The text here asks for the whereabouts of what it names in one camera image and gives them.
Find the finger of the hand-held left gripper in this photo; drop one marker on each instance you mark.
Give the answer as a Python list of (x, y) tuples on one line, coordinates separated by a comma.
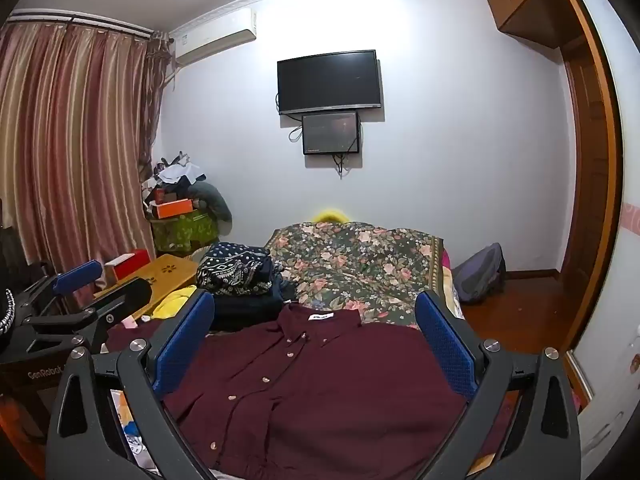
[(125, 300), (75, 275)]

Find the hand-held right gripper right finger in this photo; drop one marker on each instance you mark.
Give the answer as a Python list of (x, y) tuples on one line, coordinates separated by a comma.
[(445, 345)]

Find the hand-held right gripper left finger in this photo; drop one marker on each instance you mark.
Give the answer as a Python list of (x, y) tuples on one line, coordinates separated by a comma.
[(185, 340)]

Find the maroon button shirt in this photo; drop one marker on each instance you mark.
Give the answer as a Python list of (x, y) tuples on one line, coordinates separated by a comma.
[(325, 385)]

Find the dark navy folded clothes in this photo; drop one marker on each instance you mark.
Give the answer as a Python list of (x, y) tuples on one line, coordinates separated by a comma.
[(245, 310)]

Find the pink plastic object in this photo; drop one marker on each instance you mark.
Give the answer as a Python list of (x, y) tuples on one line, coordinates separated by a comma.
[(129, 321)]

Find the red box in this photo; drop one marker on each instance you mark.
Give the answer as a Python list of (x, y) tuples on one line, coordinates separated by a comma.
[(127, 264)]

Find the yellow blanket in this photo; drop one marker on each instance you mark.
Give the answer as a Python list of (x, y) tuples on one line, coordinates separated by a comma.
[(170, 302)]

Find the grey backpack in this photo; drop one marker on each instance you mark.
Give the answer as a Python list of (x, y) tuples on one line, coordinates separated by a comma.
[(480, 272)]

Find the navy patterned folded cloth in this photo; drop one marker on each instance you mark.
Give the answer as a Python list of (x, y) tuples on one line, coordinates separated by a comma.
[(230, 265)]

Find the green patterned box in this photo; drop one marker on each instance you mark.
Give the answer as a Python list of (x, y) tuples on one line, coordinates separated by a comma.
[(185, 232)]

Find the orange box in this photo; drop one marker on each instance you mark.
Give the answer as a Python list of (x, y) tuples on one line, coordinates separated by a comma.
[(172, 208)]

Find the white printed cloth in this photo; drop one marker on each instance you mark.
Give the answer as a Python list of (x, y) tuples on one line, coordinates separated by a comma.
[(135, 435)]

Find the floral blanket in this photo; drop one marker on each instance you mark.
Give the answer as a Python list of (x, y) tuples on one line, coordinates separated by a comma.
[(360, 260)]

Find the striped pink curtain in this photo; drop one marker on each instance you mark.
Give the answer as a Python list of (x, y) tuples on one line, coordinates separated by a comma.
[(70, 150)]

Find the pile of clutter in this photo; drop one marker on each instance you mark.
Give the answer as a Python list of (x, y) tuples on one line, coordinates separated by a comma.
[(167, 175)]

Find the yellow cushion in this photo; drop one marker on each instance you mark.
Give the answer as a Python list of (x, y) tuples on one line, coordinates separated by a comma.
[(332, 216)]

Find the wooden door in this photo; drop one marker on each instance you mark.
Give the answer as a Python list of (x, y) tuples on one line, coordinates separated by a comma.
[(595, 160)]

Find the small black monitor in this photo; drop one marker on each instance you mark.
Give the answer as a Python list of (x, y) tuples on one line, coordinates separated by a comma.
[(330, 132)]

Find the white air conditioner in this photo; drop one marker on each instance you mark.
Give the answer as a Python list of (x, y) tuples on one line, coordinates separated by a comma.
[(215, 37)]

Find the large black television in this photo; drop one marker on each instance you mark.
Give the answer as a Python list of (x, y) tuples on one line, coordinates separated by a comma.
[(327, 82)]

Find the wooden overhead cabinet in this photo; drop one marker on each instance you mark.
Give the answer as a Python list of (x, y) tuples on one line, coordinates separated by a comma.
[(525, 0)]

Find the curtain rail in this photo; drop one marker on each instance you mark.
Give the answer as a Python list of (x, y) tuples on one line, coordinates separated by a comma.
[(75, 22)]

